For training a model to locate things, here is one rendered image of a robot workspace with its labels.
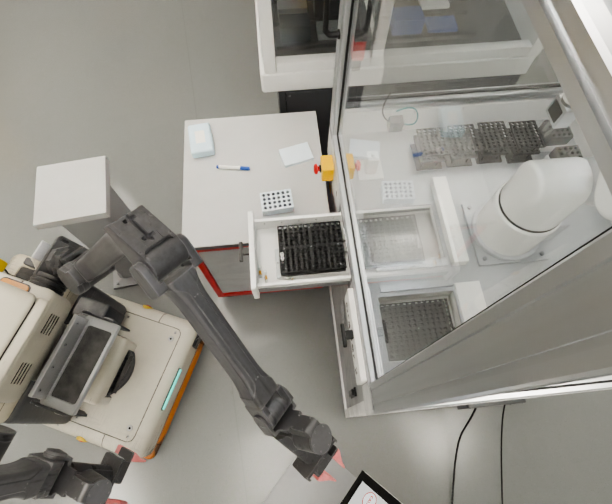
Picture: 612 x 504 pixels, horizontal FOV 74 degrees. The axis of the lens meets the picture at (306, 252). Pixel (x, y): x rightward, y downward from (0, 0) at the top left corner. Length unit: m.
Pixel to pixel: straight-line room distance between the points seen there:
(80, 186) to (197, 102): 1.41
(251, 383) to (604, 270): 0.65
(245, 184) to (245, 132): 0.27
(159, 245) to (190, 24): 3.04
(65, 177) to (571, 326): 1.84
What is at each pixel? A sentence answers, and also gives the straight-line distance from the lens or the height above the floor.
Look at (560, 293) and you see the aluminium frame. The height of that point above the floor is 1.87.
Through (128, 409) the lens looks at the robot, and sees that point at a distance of 2.03.
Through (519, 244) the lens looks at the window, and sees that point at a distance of 0.42.
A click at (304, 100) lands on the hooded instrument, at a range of 2.01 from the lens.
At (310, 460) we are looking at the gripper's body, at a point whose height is 1.19.
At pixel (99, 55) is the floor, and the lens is 3.64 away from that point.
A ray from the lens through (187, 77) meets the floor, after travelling 3.26.
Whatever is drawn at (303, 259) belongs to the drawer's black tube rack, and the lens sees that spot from 1.36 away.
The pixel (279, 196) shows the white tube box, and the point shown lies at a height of 0.80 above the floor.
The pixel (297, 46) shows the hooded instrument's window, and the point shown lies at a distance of 1.80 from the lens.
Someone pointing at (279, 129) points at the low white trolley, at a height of 0.76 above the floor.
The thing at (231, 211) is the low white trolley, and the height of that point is 0.76.
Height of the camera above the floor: 2.16
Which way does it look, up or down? 67 degrees down
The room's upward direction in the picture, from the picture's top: 1 degrees clockwise
